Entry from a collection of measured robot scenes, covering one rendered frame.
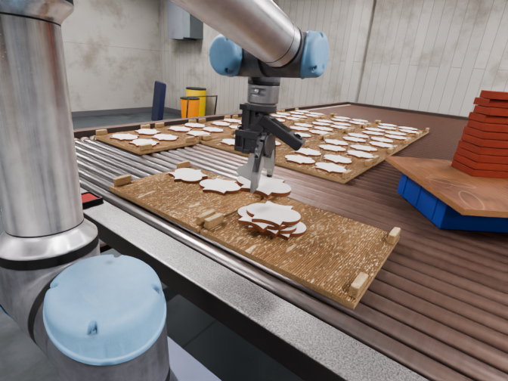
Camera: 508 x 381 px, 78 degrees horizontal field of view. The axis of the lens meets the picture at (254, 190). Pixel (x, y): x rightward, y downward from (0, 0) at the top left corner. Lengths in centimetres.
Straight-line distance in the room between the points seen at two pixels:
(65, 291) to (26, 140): 17
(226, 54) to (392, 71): 520
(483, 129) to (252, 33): 98
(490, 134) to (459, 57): 433
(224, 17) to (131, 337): 37
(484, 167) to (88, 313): 121
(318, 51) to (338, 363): 50
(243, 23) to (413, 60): 530
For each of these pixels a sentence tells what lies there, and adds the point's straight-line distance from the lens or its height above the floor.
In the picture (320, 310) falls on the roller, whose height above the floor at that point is 92.
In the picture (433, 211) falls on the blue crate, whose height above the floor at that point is 96.
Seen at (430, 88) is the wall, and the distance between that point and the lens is 563.
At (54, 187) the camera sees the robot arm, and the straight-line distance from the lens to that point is 43.
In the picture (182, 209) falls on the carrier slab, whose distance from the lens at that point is 93.
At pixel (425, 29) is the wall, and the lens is 572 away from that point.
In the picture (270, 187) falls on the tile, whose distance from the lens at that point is 79.
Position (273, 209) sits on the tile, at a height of 98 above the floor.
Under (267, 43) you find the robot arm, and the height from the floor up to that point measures 137.
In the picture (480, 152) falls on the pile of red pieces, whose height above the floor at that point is 112.
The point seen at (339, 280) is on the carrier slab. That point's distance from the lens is 70.
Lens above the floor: 134
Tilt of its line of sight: 22 degrees down
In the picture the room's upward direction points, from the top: 4 degrees clockwise
